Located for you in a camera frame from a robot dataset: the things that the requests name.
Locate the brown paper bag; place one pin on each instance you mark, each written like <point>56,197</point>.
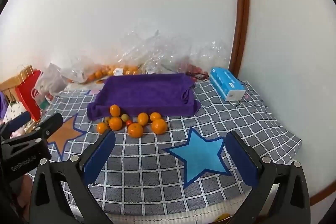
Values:
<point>10,83</point>

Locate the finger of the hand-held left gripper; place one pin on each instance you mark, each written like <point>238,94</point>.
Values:
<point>50,125</point>
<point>17,121</point>

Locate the cloudy plastic bag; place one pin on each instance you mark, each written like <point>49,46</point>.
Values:
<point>76,66</point>

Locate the purple towel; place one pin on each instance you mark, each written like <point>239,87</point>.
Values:
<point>147,92</point>

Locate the brown wooden door frame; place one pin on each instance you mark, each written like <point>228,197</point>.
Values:
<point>242,3</point>

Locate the clear crumpled plastic bag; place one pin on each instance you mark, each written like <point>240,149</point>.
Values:
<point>210,53</point>

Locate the brown wooden trim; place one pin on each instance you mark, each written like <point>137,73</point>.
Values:
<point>319,196</point>

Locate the white patterned cloth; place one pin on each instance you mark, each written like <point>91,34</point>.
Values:
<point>14,112</point>

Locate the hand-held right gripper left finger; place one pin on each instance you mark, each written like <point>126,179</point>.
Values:
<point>101,155</point>

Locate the grey checked blanket with stars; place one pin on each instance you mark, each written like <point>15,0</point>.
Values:
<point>147,174</point>

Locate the clear plastic bag white label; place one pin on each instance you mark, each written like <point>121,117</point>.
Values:
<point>155,53</point>

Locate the blue tissue pack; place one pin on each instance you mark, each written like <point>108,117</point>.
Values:
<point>225,82</point>

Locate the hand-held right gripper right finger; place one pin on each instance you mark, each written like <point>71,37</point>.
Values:
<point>241,161</point>

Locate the orange tangerine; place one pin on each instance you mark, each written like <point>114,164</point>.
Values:
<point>159,126</point>
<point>135,130</point>
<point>115,110</point>
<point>143,118</point>
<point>155,116</point>
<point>102,127</point>
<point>115,123</point>

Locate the pile of bagged red strawberries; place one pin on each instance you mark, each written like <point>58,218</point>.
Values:
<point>197,69</point>

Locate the pile of bagged tangerines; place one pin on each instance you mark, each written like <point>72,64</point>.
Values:
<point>97,74</point>
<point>128,69</point>

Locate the red paper bag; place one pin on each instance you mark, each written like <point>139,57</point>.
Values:
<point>27,98</point>

